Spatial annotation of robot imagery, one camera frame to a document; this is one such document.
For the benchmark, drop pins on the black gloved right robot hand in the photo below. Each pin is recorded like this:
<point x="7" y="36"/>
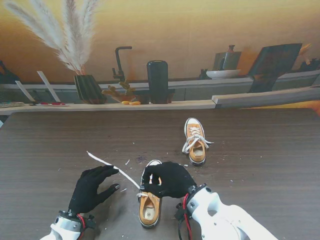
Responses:
<point x="175" y="180"/>

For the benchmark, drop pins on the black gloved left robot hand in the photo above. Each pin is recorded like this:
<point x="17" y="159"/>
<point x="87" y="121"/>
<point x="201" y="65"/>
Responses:
<point x="85" y="190"/>

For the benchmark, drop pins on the long white spread shoelace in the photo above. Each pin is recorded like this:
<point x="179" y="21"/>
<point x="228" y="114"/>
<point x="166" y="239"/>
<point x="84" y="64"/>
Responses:
<point x="125" y="175"/>

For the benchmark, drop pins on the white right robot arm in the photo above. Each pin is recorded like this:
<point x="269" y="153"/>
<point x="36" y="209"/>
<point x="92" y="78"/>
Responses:
<point x="215" y="212"/>

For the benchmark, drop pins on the light wooden shelf plank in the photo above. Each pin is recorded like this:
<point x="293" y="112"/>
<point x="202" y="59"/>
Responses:
<point x="150" y="106"/>

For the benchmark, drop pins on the orange fruit pieces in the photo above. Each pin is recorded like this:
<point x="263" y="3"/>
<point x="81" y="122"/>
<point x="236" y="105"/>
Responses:
<point x="132" y="102"/>

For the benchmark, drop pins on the dark ribbed vase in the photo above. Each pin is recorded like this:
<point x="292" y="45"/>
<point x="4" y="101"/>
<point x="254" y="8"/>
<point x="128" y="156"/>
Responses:
<point x="87" y="90"/>

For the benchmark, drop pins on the black cylindrical canister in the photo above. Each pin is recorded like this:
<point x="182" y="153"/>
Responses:
<point x="157" y="80"/>

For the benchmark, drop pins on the long white slanted slat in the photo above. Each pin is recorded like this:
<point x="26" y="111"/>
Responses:
<point x="47" y="86"/>

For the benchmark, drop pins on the short white slanted slat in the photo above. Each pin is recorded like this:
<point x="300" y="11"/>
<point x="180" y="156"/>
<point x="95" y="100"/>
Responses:
<point x="23" y="91"/>

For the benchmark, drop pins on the white bowl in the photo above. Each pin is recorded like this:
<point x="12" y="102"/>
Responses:
<point x="222" y="73"/>

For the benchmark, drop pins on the grey shelf plank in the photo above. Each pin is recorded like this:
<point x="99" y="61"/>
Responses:
<point x="262" y="98"/>

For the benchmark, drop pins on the black kitchen faucet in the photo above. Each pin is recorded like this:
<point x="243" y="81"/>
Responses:
<point x="118" y="62"/>

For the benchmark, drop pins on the grey metal kettle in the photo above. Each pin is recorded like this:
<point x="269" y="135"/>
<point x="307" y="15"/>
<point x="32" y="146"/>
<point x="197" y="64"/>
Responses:
<point x="228" y="60"/>

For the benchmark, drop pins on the white pampas grass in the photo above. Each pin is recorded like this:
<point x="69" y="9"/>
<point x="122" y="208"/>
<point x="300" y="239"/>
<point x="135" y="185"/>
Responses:
<point x="75" y="50"/>

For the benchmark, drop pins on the dark slanted board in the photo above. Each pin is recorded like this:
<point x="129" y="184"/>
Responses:
<point x="275" y="57"/>

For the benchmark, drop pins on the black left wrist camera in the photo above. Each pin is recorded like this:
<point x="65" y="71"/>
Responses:
<point x="90" y="222"/>

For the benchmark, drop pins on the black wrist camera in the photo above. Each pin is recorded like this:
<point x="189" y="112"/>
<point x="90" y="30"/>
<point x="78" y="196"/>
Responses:
<point x="90" y="222"/>
<point x="180" y="212"/>

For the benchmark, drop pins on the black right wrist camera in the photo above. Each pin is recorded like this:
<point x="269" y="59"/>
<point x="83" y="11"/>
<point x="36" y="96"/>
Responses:
<point x="180" y="212"/>

